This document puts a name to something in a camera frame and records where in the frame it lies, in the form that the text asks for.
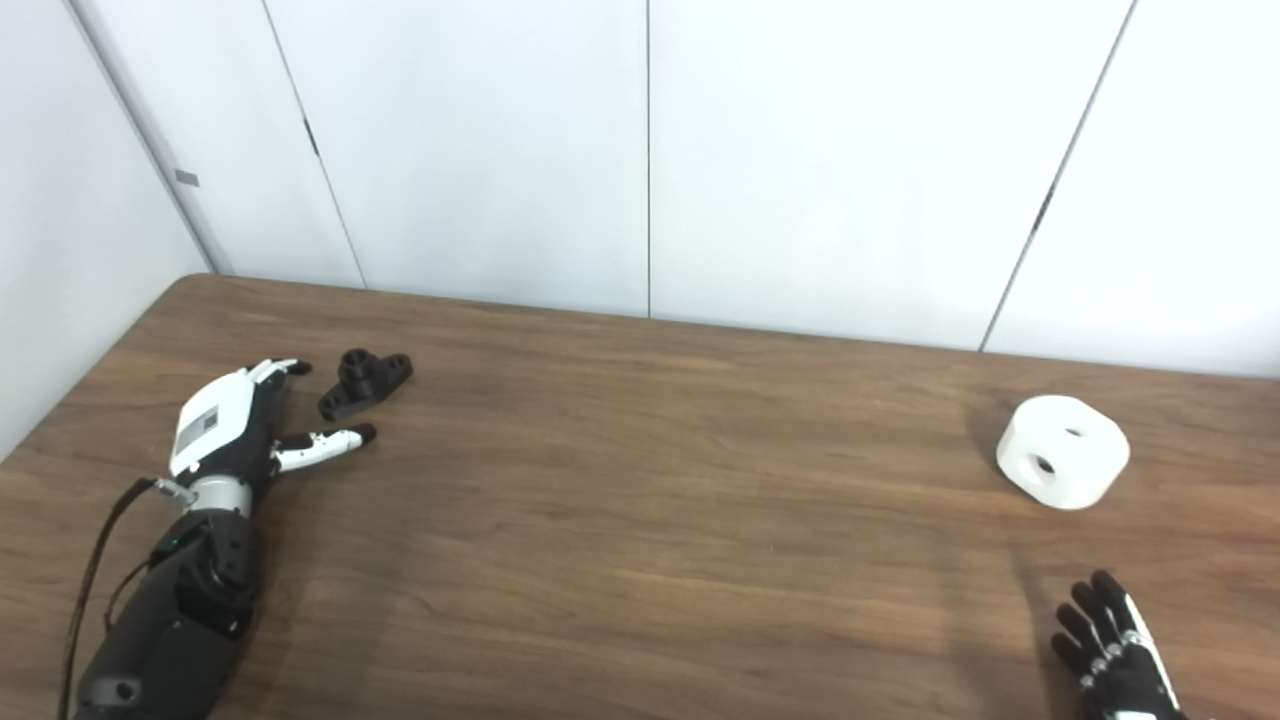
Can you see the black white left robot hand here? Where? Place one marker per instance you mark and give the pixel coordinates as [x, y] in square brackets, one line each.
[210, 425]

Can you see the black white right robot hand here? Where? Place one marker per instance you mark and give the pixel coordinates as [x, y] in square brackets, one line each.
[1120, 670]

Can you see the black flanged holder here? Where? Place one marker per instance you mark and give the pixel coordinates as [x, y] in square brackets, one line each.
[360, 385]

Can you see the round white cylindrical piece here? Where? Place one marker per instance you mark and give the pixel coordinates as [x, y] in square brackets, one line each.
[1085, 475]

